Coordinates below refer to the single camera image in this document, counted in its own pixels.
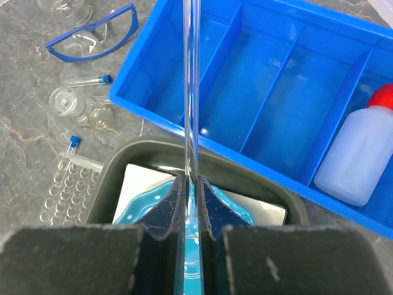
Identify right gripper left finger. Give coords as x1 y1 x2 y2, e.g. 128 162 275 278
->
1 175 188 294

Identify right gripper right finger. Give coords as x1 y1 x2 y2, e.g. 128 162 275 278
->
196 177 392 294

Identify white wash bottle red cap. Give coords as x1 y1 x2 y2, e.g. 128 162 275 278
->
314 84 392 207

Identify glass stirring rod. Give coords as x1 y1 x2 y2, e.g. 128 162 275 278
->
183 1 203 294

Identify glass flask with stopper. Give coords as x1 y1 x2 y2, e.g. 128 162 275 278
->
37 0 93 28

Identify teal polka dot plate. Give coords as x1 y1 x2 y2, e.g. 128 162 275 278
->
113 180 256 294

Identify white square plate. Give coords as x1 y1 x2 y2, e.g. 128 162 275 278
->
112 163 287 226

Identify clear acrylic tube rack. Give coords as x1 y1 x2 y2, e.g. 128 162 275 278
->
38 152 104 226

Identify dark green tray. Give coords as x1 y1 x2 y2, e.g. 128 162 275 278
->
83 136 309 226

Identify blue capped test tube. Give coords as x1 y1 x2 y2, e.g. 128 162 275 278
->
63 74 113 87
66 135 81 155

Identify glass jar with lid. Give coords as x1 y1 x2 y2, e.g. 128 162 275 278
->
49 86 114 130

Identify blue divided storage bin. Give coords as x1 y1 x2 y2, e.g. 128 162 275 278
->
108 0 393 240

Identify blue safety glasses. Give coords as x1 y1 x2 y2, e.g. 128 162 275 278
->
45 3 139 63

